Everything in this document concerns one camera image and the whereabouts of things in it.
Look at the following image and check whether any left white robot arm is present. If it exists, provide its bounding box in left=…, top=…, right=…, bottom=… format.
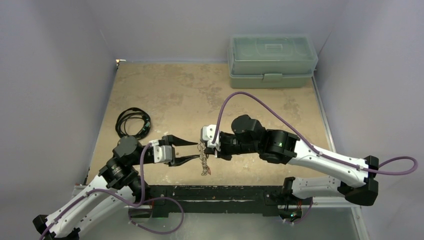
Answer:
left=33, top=135, right=197, bottom=240

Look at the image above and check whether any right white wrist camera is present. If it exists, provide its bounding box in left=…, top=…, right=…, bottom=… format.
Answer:
left=200, top=124, right=220, bottom=151

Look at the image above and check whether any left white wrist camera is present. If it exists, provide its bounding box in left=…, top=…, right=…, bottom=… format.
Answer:
left=149, top=139, right=175, bottom=164

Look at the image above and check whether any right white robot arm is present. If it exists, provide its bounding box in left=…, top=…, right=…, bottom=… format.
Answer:
left=200, top=114, right=379, bottom=206

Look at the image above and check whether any green plastic storage box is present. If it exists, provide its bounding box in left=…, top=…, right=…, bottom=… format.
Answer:
left=227, top=33, right=319, bottom=89

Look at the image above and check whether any coiled black cable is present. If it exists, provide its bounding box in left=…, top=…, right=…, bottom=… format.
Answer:
left=114, top=107, right=152, bottom=143

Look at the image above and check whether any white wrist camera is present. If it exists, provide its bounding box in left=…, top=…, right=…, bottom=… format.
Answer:
left=200, top=124, right=220, bottom=151
left=149, top=139, right=175, bottom=164

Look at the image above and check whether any silver foot-shaped keyring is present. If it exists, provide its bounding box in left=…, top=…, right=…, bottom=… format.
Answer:
left=197, top=143, right=212, bottom=176

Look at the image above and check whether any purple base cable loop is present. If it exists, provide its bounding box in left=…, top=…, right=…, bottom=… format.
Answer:
left=127, top=197, right=185, bottom=236

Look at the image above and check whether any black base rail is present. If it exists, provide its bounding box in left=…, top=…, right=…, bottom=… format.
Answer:
left=145, top=185, right=312, bottom=218

